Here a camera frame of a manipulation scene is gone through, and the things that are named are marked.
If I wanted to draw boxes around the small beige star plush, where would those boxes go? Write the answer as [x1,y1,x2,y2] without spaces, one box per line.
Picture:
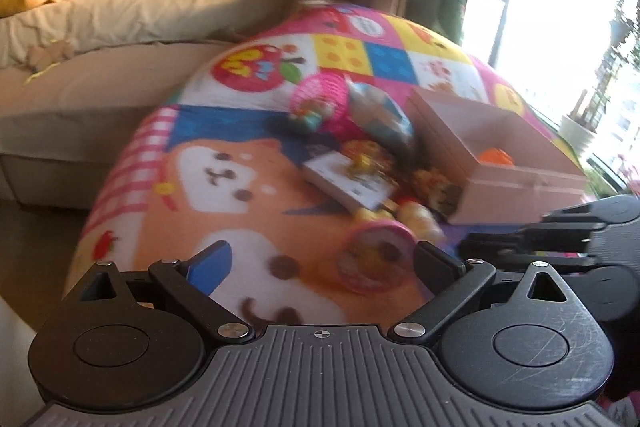
[26,38,77,74]

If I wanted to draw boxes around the pink cardboard box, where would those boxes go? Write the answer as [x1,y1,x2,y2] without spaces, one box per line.
[402,87,588,225]

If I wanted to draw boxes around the beige sofa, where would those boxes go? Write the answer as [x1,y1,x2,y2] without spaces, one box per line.
[0,0,306,212]

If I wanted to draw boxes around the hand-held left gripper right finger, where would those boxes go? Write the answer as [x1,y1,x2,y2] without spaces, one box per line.
[392,241,581,348]

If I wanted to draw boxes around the yellow toy figures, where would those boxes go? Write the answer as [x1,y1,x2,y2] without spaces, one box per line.
[345,139,396,178]

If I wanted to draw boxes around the green and white hanging garment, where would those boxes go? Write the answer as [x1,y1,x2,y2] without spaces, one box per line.
[439,0,470,44]

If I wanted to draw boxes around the pink woven basket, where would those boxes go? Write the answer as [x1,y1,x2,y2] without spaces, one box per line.
[290,74,351,135]

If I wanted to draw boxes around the orange ball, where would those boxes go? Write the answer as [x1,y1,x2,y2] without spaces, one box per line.
[477,147,516,168]

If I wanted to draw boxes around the blue and white toy bag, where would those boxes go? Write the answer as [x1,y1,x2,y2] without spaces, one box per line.
[347,82,416,150]

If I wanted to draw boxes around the colourful printed blanket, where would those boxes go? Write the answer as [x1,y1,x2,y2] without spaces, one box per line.
[65,2,596,325]

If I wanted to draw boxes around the orange cushion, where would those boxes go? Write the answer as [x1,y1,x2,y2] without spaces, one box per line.
[0,0,52,18]

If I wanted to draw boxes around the white plant pot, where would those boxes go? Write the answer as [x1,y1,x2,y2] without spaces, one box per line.
[556,113,599,156]

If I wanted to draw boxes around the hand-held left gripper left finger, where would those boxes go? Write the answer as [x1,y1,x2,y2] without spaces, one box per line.
[62,239,256,343]

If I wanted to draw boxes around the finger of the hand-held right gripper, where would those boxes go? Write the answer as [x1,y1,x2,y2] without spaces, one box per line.
[520,207,608,242]
[460,232,593,269]

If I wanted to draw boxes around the orange brown toy figure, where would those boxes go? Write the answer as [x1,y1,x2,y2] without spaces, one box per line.
[414,167,463,214]

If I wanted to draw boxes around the round pink toy drum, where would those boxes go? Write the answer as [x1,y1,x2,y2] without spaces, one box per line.
[337,219,418,295]

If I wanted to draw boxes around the yellow pink toy figure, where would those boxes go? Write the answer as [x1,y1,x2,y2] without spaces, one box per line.
[395,201,447,243]

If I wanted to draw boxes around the white flat box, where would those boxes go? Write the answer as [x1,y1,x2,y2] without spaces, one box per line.
[302,152,401,210]

